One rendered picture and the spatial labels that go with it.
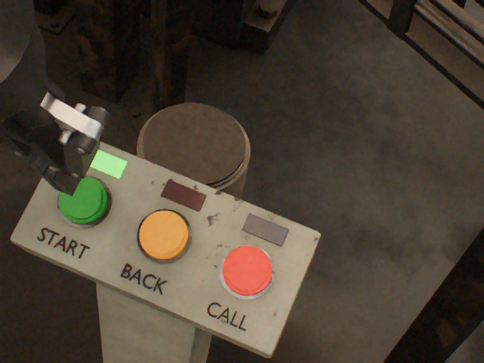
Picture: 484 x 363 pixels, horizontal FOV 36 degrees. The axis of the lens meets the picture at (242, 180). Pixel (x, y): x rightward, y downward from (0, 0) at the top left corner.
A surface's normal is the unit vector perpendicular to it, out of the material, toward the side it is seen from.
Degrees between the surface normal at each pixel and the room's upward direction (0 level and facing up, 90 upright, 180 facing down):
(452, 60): 6
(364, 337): 0
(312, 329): 0
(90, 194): 20
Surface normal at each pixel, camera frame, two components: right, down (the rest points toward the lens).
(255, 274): -0.02, -0.29
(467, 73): 0.06, -0.64
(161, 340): -0.38, 0.73
